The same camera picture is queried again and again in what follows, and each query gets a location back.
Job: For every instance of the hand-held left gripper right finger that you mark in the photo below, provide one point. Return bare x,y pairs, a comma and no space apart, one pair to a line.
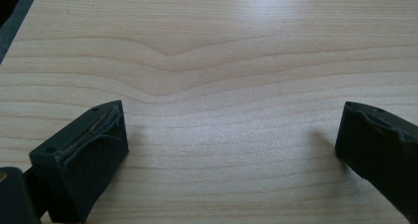
378,145

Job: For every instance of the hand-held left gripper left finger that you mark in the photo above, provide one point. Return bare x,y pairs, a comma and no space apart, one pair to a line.
83,161

